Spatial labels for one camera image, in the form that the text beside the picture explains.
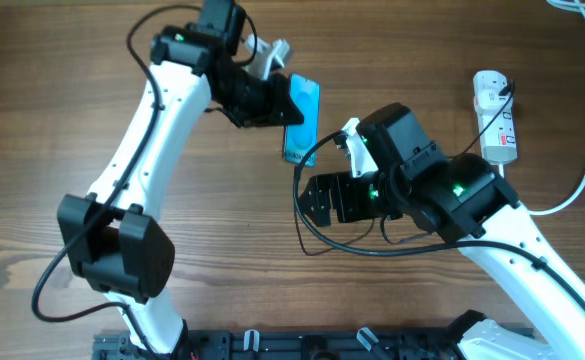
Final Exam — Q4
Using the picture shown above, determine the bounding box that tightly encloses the smartphone with teal screen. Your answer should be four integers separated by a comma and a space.
283, 74, 321, 164

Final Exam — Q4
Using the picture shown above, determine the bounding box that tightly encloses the white power strip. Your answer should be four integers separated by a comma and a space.
473, 70, 518, 165

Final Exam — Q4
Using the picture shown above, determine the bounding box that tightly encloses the black USB charging cable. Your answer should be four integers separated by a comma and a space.
294, 79, 519, 257

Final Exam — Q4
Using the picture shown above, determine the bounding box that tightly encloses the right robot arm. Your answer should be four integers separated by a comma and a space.
293, 103, 585, 359

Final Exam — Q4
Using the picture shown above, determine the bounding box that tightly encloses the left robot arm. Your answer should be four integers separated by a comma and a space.
57, 1, 304, 359

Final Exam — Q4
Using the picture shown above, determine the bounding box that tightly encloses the white USB charger plug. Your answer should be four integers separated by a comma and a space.
474, 88, 509, 115

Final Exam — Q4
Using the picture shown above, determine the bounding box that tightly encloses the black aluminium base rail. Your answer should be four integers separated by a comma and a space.
91, 327, 538, 360

